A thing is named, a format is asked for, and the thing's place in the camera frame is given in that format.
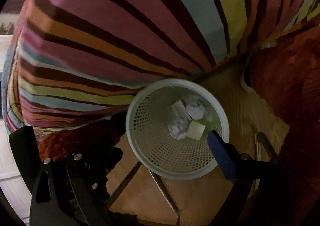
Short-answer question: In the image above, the tall light green box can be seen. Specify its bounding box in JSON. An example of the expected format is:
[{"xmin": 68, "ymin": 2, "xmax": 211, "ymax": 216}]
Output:
[{"xmin": 186, "ymin": 121, "xmax": 206, "ymax": 140}]

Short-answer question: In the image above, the long grey white box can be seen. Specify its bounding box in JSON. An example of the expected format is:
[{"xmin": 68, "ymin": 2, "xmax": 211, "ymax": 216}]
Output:
[{"xmin": 171, "ymin": 100, "xmax": 191, "ymax": 121}]

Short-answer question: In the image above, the white mesh waste basket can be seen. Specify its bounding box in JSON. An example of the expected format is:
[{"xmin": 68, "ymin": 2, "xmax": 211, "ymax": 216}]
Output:
[{"xmin": 126, "ymin": 79, "xmax": 229, "ymax": 180}]

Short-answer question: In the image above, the red fluffy rug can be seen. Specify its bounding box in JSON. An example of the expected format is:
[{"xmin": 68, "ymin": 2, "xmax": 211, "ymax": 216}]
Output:
[{"xmin": 38, "ymin": 26, "xmax": 319, "ymax": 168}]

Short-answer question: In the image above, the striped colourful bed sheet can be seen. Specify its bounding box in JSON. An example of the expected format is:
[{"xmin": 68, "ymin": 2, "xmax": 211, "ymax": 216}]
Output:
[{"xmin": 2, "ymin": 0, "xmax": 319, "ymax": 133}]

